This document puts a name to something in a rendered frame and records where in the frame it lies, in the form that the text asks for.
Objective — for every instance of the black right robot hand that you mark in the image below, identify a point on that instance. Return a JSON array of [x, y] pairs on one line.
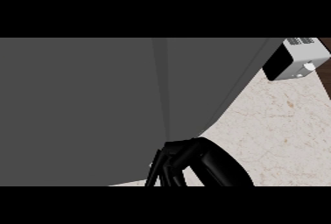
[[215, 163]]

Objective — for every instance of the pale grey box appliance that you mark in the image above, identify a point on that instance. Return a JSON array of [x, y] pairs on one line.
[[302, 57]]

